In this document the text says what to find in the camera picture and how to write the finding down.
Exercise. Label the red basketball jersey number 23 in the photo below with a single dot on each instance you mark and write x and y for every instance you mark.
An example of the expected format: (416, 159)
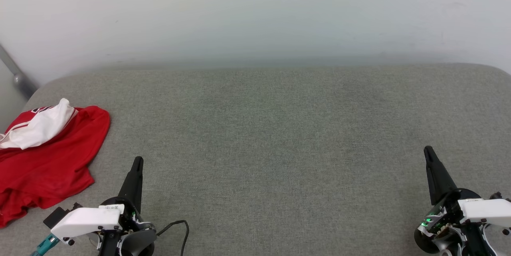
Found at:
(52, 160)

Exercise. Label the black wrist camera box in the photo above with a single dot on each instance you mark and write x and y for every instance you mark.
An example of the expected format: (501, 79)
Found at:
(501, 196)
(60, 214)

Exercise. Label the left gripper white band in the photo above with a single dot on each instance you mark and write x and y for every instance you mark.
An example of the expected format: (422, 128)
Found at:
(86, 220)

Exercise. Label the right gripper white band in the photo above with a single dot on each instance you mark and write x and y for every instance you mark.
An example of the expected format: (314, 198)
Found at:
(483, 210)

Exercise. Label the grey fabric sofa seat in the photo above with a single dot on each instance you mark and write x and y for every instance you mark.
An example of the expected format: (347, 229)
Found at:
(255, 128)

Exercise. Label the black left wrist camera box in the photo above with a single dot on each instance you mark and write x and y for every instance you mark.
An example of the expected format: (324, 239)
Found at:
(60, 214)

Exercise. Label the grey metal pole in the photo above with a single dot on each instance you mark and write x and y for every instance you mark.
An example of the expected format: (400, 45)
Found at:
(18, 78)

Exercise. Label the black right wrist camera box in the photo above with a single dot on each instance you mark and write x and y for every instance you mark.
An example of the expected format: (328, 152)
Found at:
(501, 196)

